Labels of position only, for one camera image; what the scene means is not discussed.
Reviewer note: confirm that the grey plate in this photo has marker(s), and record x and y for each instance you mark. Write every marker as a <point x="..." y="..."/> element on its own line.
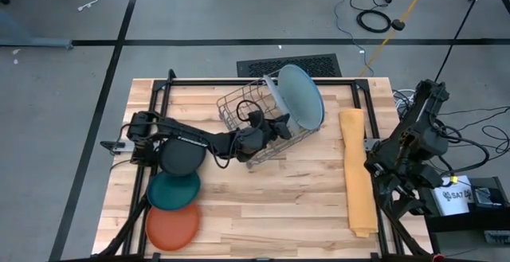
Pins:
<point x="273" y="92"/>

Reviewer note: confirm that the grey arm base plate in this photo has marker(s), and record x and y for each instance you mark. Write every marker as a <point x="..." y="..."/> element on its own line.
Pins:
<point x="121" y="146"/>

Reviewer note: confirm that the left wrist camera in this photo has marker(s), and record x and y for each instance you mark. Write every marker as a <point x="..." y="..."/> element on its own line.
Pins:
<point x="256" y="118"/>

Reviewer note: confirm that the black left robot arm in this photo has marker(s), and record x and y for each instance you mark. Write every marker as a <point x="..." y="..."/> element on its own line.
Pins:
<point x="191" y="136"/>

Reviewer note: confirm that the red clamp knob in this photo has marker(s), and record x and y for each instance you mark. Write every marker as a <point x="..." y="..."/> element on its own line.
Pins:
<point x="438" y="258"/>

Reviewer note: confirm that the black device on box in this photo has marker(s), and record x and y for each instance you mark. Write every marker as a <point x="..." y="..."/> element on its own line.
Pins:
<point x="484" y="196"/>

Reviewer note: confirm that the black plate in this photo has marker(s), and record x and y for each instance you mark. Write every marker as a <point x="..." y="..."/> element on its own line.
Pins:
<point x="181" y="158"/>

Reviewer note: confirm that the black metal table frame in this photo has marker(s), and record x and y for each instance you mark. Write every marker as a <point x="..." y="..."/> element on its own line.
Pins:
<point x="191" y="82"/>

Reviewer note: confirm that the orange plate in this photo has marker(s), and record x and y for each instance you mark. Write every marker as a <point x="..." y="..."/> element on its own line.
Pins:
<point x="172" y="228"/>

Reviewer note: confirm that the teal plate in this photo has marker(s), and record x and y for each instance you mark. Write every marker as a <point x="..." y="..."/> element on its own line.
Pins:
<point x="172" y="192"/>

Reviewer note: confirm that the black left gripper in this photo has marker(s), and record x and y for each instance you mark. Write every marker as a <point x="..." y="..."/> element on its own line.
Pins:
<point x="269" y="128"/>

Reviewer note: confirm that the black equipment box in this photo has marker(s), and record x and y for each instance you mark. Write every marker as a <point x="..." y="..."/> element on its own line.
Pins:
<point x="458" y="224"/>

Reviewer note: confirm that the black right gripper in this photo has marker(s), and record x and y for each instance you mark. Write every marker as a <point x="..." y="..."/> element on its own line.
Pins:
<point x="402" y="172"/>

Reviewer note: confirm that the yellow folded towel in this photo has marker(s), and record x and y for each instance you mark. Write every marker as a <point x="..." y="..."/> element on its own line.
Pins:
<point x="356" y="162"/>

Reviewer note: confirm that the black floor vent grate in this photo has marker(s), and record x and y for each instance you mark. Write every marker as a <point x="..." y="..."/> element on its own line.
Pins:
<point x="255" y="67"/>

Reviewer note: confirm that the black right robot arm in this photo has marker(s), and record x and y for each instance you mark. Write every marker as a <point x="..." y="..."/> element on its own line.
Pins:
<point x="422" y="134"/>

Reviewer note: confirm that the black round floor puck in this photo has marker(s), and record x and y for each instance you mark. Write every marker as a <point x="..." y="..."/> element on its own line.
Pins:
<point x="398" y="24"/>

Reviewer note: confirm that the light blue plate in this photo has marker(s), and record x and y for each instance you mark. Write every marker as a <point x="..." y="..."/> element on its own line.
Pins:
<point x="299" y="95"/>

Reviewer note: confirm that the grey desk foot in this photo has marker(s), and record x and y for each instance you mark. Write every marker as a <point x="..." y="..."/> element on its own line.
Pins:
<point x="36" y="44"/>

